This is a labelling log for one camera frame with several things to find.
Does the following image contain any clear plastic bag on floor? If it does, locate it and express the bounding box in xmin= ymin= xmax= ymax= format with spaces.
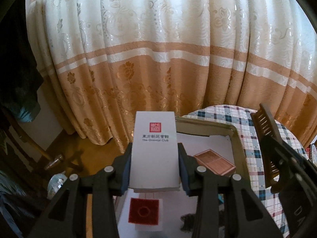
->
xmin=47 ymin=171 xmax=67 ymax=199

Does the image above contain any copper brown box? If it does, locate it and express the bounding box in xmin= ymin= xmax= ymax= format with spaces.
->
xmin=193 ymin=149 xmax=235 ymax=177

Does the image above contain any cream and orange floral curtain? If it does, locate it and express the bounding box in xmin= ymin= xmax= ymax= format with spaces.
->
xmin=26 ymin=0 xmax=317 ymax=154

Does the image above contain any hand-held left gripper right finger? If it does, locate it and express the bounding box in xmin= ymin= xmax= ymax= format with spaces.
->
xmin=177 ymin=142 xmax=284 ymax=238

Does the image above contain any dark hanging clothing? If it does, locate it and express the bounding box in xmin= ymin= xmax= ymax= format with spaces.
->
xmin=0 ymin=0 xmax=41 ymax=114

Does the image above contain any round printed tin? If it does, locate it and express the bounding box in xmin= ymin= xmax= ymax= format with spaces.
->
xmin=308 ymin=145 xmax=317 ymax=165

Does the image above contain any brown wooden comb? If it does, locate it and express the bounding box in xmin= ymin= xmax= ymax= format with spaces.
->
xmin=250 ymin=103 xmax=281 ymax=186

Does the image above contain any grey stone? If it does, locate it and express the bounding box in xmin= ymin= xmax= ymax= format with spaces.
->
xmin=180 ymin=213 xmax=199 ymax=231

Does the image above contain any teal cloth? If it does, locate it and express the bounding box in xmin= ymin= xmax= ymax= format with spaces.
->
xmin=18 ymin=107 xmax=40 ymax=123

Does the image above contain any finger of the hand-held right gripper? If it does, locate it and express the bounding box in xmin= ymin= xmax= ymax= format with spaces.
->
xmin=266 ymin=134 xmax=317 ymax=187

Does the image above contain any white box with red logo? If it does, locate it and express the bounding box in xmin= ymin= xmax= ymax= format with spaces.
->
xmin=129 ymin=111 xmax=181 ymax=192

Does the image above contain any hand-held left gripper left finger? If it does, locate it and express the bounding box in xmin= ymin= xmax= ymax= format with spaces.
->
xmin=28 ymin=143 xmax=133 ymax=238

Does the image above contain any wooden chair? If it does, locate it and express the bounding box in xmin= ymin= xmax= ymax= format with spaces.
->
xmin=5 ymin=109 xmax=83 ymax=171

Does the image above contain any gold metal tin tray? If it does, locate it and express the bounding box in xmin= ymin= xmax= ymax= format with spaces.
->
xmin=117 ymin=116 xmax=250 ymax=238

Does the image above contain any plain white box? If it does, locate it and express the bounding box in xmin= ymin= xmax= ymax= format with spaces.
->
xmin=134 ymin=198 xmax=164 ymax=231

